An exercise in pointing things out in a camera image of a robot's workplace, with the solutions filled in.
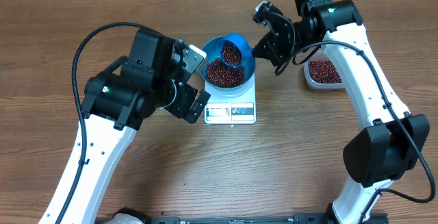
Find red beans in bowl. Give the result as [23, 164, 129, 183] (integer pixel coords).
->
[205, 58, 245, 88]

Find red beans in scoop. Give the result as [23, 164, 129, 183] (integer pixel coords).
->
[221, 41, 242, 66]

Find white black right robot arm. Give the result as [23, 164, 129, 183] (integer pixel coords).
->
[252, 0, 430, 223]

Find white digital kitchen scale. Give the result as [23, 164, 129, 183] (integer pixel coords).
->
[204, 75, 257, 125]

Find clear plastic bean container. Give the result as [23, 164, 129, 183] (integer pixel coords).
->
[304, 50, 344, 90]

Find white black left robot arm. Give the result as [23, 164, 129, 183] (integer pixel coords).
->
[40, 29, 210, 223]

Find red adzuki beans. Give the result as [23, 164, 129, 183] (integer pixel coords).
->
[308, 60, 342, 84]

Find teal plastic bowl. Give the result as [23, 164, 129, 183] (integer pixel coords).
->
[201, 36, 256, 91]

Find blue plastic measuring scoop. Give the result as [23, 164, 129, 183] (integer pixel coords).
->
[216, 33, 255, 68]

